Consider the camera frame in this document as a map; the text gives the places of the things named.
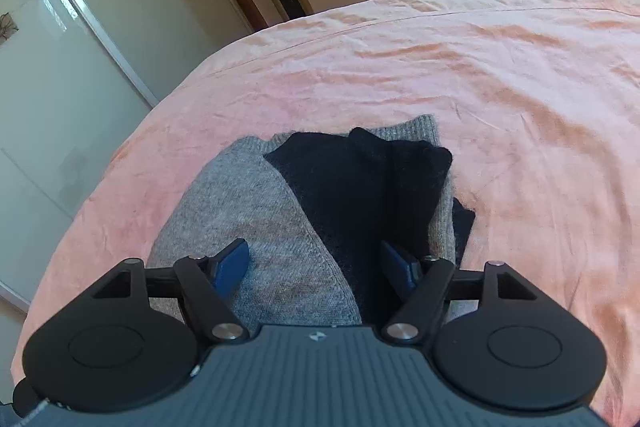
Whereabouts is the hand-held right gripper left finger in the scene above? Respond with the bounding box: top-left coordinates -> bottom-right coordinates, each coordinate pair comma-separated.
92,239 -> 251,344

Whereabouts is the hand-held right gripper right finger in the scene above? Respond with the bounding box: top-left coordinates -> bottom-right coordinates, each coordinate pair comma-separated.
379,240 -> 540,344

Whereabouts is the navy and grey knit sweater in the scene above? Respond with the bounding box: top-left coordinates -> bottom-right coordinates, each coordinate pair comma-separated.
147,114 -> 477,329

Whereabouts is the pink bedsheet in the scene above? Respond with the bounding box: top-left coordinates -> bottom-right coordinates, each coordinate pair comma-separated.
10,0 -> 640,427

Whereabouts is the white sliding wardrobe door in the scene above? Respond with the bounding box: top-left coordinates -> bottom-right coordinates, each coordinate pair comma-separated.
0,0 -> 257,310

